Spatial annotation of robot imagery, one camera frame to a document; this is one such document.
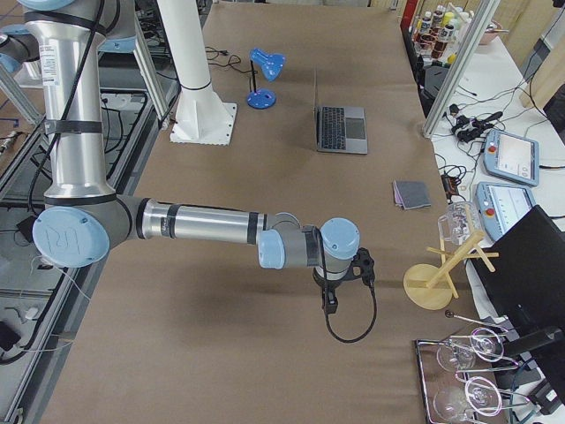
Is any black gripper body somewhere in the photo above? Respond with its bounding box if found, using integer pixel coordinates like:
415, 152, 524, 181
313, 265, 353, 314

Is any silver grey laptop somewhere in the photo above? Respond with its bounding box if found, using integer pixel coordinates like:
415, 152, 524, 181
313, 69, 368, 155

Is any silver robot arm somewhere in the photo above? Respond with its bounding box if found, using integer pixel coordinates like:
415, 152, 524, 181
22, 1, 361, 314

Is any wooden mug tree stand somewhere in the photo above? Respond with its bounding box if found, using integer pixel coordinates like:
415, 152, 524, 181
403, 230, 500, 310

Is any folded grey cloth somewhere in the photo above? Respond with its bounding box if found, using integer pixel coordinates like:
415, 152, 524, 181
392, 180, 432, 210

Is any clear glass mug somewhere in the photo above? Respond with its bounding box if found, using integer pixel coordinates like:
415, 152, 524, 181
438, 201, 482, 246

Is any upper clear wine glass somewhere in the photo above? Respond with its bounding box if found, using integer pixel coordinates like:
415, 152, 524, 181
436, 327, 503, 372

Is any clear wine glass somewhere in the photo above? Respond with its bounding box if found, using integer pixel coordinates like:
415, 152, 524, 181
436, 327, 503, 372
433, 376, 502, 423

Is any lower clear wine glass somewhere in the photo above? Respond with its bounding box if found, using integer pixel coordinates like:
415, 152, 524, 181
433, 376, 502, 423

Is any black monitor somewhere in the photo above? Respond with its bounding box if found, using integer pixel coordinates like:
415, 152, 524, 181
471, 206, 564, 400

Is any lower blue teach pendant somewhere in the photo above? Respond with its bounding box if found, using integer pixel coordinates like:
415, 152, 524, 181
475, 182, 536, 241

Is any blue teach pendant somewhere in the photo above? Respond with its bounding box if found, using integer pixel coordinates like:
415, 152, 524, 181
475, 182, 536, 241
484, 129, 540, 186

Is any upper blue teach pendant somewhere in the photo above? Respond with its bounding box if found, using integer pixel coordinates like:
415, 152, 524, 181
484, 129, 540, 186

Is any blue desk lamp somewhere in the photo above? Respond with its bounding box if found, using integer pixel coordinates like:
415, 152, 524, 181
246, 48, 286, 110

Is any bottle rack with bottles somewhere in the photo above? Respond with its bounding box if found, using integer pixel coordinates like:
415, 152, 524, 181
409, 1, 474, 67

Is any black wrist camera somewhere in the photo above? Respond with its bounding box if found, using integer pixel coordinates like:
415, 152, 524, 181
348, 247, 375, 288

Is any black camera cable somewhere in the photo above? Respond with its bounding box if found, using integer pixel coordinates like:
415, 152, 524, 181
315, 225, 378, 343

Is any black wire glass rack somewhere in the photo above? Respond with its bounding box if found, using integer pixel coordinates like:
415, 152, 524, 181
414, 310, 532, 423

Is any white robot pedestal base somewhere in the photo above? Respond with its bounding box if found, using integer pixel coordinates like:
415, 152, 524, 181
158, 0, 237, 146

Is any black lamp power cord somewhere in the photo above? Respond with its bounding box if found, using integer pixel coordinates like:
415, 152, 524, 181
203, 44, 253, 92

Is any aluminium frame post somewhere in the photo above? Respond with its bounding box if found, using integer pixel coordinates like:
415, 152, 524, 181
422, 0, 501, 139

